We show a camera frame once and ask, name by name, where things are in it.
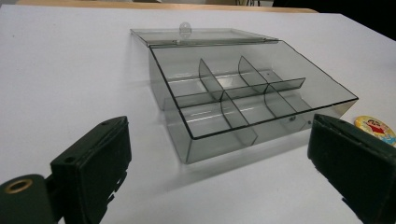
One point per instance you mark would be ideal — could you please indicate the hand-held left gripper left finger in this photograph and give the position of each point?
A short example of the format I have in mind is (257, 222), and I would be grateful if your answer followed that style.
(93, 168)

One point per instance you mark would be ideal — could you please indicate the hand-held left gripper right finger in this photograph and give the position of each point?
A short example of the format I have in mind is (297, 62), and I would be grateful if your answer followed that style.
(351, 155)

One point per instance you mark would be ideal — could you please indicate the clear grey compartment box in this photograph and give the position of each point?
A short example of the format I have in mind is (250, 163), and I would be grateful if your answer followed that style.
(236, 93)

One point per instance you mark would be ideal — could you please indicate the round yellow cartoon badge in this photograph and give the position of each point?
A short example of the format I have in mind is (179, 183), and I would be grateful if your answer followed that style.
(376, 129)

